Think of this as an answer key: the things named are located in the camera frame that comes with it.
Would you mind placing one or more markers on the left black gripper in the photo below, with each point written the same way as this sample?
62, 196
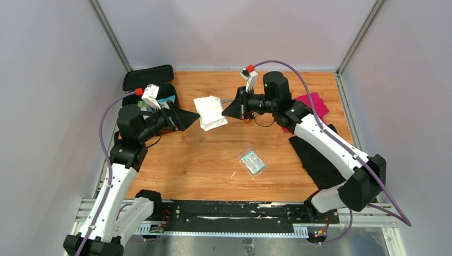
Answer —
176, 118

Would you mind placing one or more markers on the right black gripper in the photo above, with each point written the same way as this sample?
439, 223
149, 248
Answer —
239, 109

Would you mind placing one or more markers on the white gauze pack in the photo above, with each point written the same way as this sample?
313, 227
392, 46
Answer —
210, 111

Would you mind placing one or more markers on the blue plaster pack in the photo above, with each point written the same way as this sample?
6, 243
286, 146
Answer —
163, 101

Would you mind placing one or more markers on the green small packet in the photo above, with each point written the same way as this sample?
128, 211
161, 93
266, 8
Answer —
141, 104

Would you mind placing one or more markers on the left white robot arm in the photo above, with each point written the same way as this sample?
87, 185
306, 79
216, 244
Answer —
106, 230

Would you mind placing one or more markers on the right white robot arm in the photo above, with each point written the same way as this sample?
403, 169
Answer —
363, 174

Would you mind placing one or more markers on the red black medicine case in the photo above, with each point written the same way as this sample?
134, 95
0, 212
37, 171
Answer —
160, 76

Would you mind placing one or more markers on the teal bandage plastic bag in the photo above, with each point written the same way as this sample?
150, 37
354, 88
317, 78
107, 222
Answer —
252, 162

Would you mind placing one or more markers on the pink cloth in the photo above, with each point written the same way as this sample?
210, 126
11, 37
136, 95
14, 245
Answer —
316, 106

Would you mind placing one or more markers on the black cloth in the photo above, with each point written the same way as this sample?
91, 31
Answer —
323, 173

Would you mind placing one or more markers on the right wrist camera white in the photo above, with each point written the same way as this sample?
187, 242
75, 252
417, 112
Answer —
250, 75

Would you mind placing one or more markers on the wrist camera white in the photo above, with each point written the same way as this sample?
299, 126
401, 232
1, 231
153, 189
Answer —
250, 75
149, 96

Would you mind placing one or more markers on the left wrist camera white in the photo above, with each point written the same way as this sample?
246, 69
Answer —
149, 96

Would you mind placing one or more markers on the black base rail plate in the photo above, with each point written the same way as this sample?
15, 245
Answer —
236, 217

